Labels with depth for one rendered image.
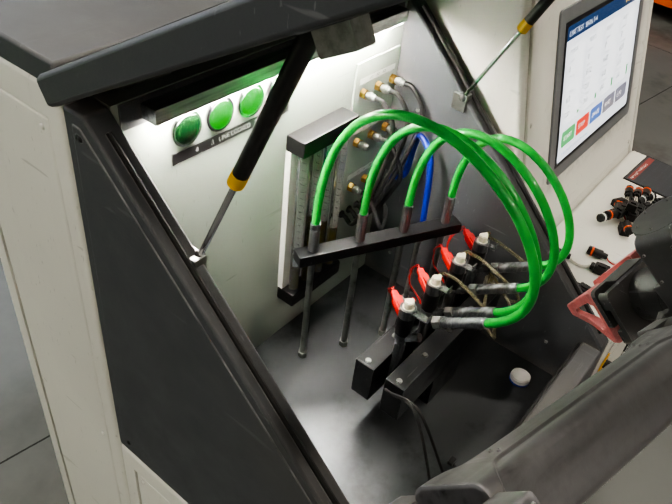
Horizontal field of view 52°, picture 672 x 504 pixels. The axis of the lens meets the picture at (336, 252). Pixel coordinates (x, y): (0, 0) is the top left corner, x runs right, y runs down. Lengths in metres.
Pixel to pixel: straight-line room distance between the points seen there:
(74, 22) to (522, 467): 0.73
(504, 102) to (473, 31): 0.13
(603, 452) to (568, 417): 0.03
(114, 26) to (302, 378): 0.72
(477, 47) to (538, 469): 0.93
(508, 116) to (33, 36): 0.78
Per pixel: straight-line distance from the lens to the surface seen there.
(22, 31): 0.92
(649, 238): 0.68
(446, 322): 1.05
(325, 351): 1.37
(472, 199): 1.33
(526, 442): 0.46
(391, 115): 0.94
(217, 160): 1.01
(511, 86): 1.26
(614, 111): 1.75
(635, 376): 0.55
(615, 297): 0.77
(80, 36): 0.90
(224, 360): 0.83
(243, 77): 0.94
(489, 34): 1.25
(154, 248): 0.82
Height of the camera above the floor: 1.85
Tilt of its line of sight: 40 degrees down
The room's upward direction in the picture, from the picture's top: 7 degrees clockwise
